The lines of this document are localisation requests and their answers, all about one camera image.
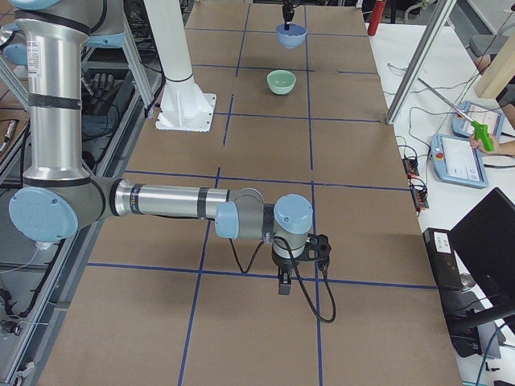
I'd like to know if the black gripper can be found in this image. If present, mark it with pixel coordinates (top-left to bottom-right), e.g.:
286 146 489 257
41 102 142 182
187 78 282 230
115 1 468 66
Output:
272 238 318 295

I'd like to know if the blue bowl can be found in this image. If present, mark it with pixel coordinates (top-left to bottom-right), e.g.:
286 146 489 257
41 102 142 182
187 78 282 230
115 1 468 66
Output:
276 23 307 49

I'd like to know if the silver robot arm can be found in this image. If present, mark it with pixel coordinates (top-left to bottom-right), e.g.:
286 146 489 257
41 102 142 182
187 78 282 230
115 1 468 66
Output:
9 1 314 295

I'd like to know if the green bowl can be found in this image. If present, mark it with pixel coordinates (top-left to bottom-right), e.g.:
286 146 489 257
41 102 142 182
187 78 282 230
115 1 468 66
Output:
266 70 297 96

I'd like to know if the person's hand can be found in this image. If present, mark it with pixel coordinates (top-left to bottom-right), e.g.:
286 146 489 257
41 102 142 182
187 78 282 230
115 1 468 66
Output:
468 134 509 156

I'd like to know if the red bottle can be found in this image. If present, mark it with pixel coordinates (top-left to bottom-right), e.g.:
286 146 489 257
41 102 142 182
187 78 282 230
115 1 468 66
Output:
367 0 386 36

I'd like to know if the lower orange black connector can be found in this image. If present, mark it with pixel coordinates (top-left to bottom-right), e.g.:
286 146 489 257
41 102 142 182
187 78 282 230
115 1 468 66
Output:
408 177 429 214

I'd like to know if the orange black connector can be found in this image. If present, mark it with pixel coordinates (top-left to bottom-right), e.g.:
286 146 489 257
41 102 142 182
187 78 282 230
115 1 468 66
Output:
402 145 419 178
408 177 429 214

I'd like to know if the black computer box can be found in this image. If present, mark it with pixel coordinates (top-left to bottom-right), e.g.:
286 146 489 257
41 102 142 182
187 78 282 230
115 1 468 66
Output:
422 228 464 291

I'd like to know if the upper orange black connector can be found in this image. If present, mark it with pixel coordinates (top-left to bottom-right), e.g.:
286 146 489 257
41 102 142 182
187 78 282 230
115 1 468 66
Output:
402 145 419 178

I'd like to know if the black monitor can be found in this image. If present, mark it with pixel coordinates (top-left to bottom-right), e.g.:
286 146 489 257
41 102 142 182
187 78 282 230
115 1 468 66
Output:
448 187 514 334

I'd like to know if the near teach pendant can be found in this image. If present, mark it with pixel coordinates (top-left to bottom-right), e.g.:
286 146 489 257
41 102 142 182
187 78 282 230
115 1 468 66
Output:
431 133 488 189

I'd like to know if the teach pendant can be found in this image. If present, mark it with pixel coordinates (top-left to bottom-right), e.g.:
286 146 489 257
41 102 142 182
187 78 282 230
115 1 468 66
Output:
451 101 505 139
431 133 488 189

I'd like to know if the far teach pendant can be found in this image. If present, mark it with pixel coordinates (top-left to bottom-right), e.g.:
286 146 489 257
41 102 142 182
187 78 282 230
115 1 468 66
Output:
451 101 505 139

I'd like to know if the wooden beam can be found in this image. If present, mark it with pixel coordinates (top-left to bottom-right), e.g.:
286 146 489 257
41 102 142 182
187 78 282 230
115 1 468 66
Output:
475 33 514 99

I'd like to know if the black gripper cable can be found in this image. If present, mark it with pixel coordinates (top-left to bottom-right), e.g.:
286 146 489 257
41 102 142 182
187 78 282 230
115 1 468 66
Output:
229 236 337 323

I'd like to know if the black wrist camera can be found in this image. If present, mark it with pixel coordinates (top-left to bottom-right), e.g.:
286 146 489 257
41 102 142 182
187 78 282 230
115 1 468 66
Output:
308 234 332 271

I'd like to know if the aluminium frame post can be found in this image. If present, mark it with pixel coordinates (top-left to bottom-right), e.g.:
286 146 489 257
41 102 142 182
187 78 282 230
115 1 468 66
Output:
385 0 457 125

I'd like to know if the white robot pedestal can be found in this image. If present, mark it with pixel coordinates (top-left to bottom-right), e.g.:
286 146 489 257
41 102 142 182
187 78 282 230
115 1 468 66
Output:
144 0 216 133

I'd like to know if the blue network cable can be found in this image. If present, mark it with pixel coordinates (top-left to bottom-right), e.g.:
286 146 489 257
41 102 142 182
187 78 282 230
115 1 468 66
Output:
473 321 511 386

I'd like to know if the green handled grabber tool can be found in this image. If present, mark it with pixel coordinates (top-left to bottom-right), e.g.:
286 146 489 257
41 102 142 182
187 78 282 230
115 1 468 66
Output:
417 77 495 152

